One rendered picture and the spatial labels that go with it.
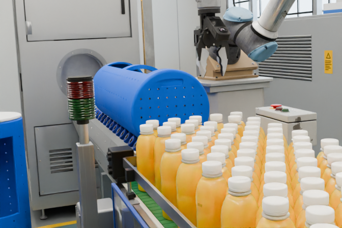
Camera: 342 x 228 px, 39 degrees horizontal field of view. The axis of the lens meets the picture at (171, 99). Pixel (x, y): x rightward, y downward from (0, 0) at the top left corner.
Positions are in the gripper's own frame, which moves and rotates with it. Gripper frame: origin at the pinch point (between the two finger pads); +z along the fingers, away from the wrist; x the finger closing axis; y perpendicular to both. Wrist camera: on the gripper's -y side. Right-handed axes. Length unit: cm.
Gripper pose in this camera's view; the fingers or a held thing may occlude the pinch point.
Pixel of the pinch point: (214, 73)
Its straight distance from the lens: 154.9
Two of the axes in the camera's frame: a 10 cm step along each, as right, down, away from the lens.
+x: -9.5, 0.8, -3.0
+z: 0.4, 9.9, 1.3
